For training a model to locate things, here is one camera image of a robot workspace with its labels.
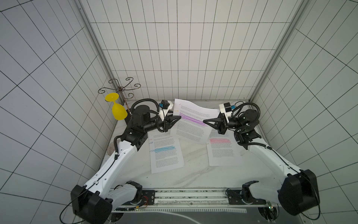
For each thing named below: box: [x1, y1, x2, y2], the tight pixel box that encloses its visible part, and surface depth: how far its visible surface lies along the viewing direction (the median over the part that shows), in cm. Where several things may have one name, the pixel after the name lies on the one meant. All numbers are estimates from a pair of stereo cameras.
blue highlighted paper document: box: [147, 130, 186, 175], surface depth 91 cm
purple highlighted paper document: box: [170, 98, 221, 145], surface depth 67 cm
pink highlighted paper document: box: [206, 128, 242, 167], surface depth 90 cm
